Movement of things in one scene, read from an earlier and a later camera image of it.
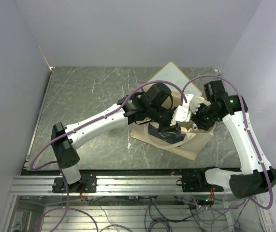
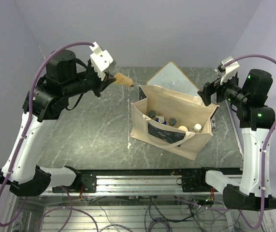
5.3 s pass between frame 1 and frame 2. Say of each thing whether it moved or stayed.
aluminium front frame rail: stayed
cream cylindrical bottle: stayed
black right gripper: moved
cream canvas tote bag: stayed
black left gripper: moved
